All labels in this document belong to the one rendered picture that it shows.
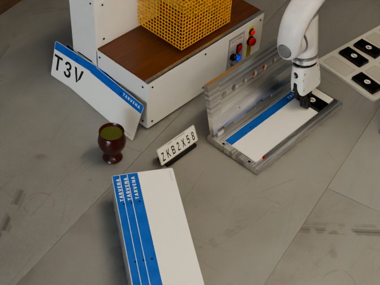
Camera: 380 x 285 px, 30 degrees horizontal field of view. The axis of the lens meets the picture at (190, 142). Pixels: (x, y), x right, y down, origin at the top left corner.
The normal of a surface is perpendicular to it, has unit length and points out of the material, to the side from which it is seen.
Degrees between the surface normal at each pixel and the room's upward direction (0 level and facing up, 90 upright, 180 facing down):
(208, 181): 0
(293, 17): 52
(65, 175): 0
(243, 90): 77
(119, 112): 69
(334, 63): 0
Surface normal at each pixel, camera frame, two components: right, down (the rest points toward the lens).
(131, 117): -0.67, 0.17
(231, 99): 0.71, 0.33
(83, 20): -0.69, 0.49
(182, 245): 0.04, -0.71
